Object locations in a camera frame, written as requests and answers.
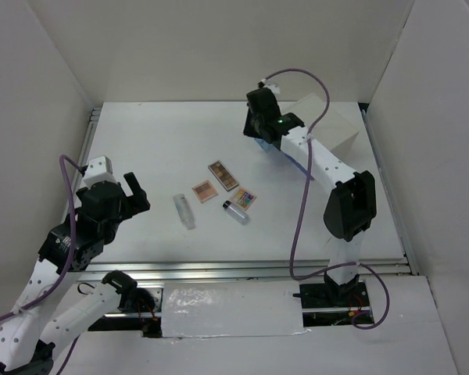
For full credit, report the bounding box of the light blue drawer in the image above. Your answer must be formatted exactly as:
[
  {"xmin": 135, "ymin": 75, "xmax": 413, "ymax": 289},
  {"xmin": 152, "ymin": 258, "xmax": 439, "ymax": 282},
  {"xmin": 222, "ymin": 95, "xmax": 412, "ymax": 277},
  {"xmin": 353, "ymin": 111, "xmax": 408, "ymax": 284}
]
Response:
[{"xmin": 254, "ymin": 138, "xmax": 274, "ymax": 152}]

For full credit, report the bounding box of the clear plastic bottle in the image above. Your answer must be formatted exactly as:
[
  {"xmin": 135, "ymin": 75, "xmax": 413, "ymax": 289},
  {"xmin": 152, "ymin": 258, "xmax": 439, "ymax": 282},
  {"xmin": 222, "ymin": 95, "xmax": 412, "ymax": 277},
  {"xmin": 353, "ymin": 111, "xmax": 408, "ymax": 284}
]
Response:
[{"xmin": 173, "ymin": 194, "xmax": 195, "ymax": 230}]

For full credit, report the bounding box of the small bottle black cap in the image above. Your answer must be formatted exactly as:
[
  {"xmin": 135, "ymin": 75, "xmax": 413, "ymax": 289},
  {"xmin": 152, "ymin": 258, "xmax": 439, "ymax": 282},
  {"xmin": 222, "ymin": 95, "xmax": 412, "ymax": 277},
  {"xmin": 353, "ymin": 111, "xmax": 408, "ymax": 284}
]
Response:
[{"xmin": 222, "ymin": 200, "xmax": 249, "ymax": 225}]

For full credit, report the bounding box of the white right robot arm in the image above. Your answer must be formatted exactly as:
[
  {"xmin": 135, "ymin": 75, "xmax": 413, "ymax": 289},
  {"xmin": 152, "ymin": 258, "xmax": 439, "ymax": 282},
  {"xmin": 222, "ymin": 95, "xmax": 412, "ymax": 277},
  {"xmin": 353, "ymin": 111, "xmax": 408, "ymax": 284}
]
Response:
[{"xmin": 243, "ymin": 87, "xmax": 377, "ymax": 306}]

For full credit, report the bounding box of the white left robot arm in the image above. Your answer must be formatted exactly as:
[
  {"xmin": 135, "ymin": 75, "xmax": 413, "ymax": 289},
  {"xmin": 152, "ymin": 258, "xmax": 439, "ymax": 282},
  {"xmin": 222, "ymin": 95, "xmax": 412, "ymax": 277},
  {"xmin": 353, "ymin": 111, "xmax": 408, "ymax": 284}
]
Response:
[{"xmin": 0, "ymin": 173, "xmax": 154, "ymax": 374}]

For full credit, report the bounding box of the purple-blue drawer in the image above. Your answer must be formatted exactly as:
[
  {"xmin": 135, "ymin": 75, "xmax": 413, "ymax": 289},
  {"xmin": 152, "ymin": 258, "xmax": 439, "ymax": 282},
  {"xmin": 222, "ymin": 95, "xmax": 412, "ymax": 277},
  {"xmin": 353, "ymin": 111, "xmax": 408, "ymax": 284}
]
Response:
[{"xmin": 285, "ymin": 154, "xmax": 309, "ymax": 176}]

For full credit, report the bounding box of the pink four-pan eyeshadow palette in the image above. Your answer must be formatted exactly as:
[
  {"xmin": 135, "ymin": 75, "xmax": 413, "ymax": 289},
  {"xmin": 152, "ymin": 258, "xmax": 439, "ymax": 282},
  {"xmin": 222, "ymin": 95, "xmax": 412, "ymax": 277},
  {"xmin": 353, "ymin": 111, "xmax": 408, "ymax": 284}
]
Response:
[{"xmin": 192, "ymin": 180, "xmax": 218, "ymax": 203}]

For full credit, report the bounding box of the long brown eyeshadow palette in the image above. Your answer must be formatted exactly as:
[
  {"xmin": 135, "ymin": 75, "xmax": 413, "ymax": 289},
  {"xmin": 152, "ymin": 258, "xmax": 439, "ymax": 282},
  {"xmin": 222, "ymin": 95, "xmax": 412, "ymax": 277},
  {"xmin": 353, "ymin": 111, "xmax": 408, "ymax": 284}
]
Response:
[{"xmin": 208, "ymin": 161, "xmax": 239, "ymax": 191}]

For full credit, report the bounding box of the white drawer cabinet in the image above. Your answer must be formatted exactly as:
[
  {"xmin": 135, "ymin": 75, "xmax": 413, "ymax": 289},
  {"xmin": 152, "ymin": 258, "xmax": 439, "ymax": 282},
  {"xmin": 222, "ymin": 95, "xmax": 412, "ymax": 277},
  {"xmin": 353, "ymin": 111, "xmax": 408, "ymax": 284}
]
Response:
[{"xmin": 281, "ymin": 93, "xmax": 359, "ymax": 160}]

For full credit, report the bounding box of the colourful glitter eyeshadow palette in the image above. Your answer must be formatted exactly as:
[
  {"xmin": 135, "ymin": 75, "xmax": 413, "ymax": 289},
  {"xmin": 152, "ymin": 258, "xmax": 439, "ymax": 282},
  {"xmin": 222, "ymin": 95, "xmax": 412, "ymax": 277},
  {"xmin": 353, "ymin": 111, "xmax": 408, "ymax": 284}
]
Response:
[{"xmin": 230, "ymin": 187, "xmax": 256, "ymax": 211}]

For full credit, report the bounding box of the white front cover board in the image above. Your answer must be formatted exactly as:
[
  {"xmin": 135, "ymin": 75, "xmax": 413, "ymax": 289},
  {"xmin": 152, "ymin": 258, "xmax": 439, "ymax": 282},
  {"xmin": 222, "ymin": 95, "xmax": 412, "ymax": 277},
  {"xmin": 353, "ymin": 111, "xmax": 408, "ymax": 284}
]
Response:
[{"xmin": 161, "ymin": 280, "xmax": 305, "ymax": 338}]

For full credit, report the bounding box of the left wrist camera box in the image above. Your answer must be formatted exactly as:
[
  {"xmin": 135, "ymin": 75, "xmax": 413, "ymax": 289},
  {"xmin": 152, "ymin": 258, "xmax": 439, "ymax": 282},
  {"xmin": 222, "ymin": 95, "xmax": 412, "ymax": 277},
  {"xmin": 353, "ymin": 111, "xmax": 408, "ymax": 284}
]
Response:
[{"xmin": 83, "ymin": 155, "xmax": 116, "ymax": 188}]

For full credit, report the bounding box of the aluminium frame rail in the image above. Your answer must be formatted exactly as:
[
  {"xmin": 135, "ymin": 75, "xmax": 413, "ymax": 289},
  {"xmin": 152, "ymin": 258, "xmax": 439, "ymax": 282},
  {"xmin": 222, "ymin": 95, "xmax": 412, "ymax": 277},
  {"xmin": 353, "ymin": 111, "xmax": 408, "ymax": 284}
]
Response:
[{"xmin": 42, "ymin": 105, "xmax": 419, "ymax": 286}]

